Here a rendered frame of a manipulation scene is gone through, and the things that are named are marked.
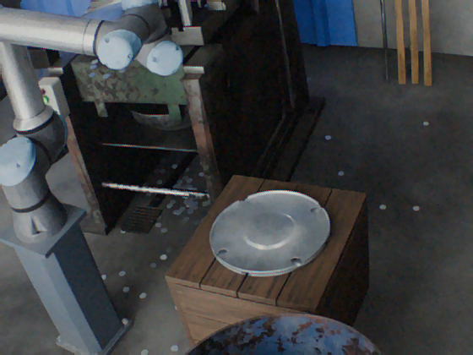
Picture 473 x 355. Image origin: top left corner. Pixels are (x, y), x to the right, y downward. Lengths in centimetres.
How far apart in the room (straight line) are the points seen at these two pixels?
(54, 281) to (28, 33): 68
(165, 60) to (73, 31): 22
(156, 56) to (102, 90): 65
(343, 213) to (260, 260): 25
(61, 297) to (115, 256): 52
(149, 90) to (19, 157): 53
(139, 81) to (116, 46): 68
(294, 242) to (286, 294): 16
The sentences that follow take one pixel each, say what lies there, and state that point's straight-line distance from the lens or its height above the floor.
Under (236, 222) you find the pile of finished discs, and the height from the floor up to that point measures 36.
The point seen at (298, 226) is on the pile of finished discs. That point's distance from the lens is 158.
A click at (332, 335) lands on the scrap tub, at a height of 44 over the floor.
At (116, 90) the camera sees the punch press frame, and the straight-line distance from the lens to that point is 196.
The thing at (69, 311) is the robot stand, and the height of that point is 21.
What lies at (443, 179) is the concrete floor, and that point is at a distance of 229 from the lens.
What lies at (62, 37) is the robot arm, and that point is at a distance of 128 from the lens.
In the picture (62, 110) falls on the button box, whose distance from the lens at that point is 199.
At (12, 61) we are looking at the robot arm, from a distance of 154.
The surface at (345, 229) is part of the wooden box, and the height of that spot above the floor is 35.
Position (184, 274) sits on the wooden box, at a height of 35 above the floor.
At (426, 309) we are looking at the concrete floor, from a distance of 185.
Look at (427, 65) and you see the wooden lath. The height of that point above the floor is 10.
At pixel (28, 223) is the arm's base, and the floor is 51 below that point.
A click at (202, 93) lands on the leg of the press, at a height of 57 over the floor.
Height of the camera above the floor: 141
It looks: 36 degrees down
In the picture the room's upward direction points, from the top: 12 degrees counter-clockwise
